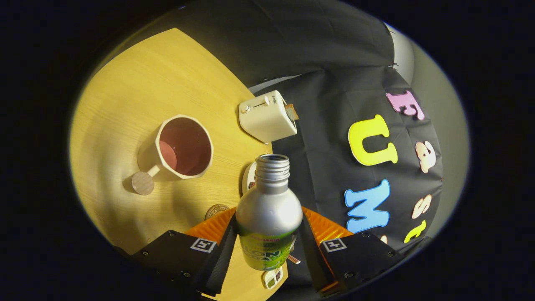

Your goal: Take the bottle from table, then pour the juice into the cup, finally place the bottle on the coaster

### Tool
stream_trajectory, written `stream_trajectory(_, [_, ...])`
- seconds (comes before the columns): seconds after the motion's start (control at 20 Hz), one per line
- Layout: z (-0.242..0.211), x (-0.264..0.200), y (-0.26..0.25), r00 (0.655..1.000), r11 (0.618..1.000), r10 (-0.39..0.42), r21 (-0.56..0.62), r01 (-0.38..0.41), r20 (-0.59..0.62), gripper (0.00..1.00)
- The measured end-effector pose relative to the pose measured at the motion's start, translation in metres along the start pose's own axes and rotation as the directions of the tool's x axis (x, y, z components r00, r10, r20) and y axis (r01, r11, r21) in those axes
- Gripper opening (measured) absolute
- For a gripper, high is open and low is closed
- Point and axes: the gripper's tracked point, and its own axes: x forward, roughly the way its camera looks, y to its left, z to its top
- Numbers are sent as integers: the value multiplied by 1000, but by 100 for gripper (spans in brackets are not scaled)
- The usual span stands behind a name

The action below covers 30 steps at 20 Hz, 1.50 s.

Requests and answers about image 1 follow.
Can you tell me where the cream cup with red inside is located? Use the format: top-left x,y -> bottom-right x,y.
132,115 -> 214,196

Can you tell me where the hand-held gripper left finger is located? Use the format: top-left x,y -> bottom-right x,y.
125,207 -> 239,296

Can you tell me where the cream toaster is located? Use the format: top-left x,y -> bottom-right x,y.
239,90 -> 298,144

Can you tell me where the wooden table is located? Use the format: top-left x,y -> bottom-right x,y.
69,28 -> 289,301

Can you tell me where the white oval plate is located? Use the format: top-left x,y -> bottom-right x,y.
242,162 -> 257,195

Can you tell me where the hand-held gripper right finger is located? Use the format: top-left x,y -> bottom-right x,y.
299,206 -> 405,297

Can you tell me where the round brown cork coaster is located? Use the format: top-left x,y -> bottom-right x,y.
204,204 -> 230,221

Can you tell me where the silver bottle with green label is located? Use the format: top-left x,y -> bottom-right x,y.
236,154 -> 303,271

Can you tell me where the white divided dish of grains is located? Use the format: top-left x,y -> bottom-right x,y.
262,268 -> 283,290

